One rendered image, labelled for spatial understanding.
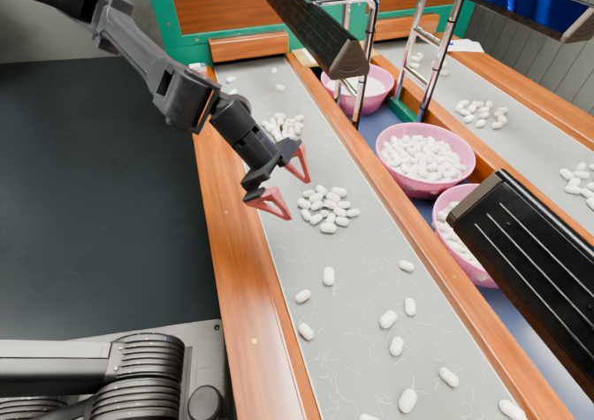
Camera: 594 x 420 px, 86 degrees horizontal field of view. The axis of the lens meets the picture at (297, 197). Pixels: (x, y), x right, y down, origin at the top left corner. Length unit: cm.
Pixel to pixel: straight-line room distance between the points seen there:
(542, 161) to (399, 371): 75
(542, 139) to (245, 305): 100
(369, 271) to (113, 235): 146
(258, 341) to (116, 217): 149
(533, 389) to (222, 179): 73
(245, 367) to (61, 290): 134
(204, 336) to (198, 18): 107
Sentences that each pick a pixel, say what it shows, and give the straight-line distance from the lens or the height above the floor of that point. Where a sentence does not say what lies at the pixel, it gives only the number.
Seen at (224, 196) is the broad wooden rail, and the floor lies 77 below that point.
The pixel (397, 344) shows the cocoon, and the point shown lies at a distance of 62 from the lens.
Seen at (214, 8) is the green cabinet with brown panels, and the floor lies 95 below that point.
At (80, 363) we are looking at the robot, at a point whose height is 82.
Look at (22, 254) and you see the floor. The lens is 207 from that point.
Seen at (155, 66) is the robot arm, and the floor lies 111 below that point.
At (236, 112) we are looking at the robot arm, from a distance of 50.
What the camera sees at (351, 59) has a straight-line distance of 64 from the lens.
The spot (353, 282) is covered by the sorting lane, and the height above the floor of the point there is 74.
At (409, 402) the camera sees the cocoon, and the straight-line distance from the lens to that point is 60.
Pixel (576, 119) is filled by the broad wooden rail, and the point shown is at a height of 77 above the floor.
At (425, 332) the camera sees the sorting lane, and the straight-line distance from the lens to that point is 67.
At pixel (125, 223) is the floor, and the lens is 192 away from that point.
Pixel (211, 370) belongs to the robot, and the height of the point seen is 47.
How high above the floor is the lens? 133
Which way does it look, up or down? 47 degrees down
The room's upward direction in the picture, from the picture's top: straight up
